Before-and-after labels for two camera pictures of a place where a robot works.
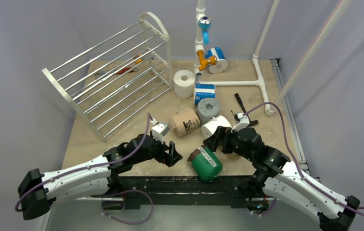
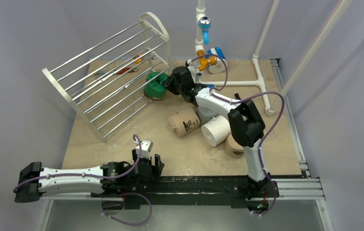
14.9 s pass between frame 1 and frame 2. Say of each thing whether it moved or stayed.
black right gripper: moved
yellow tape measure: stayed
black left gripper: moved
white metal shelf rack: stayed
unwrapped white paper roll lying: stayed
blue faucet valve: stayed
